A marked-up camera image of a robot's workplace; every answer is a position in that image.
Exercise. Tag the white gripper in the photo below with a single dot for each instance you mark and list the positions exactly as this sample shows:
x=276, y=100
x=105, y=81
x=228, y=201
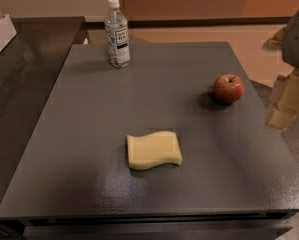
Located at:
x=297, y=37

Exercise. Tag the clear plastic water bottle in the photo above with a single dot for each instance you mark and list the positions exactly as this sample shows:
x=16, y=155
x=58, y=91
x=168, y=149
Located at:
x=116, y=28

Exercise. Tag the red apple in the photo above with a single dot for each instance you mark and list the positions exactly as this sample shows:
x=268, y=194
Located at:
x=228, y=88

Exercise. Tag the yellow wavy sponge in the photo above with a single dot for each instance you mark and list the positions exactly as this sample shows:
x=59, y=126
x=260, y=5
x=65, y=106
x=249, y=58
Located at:
x=152, y=150

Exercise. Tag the dark side table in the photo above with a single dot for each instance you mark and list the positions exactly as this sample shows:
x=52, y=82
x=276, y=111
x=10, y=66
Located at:
x=29, y=66

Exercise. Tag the white box on side table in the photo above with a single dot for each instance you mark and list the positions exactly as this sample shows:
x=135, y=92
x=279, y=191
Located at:
x=7, y=31

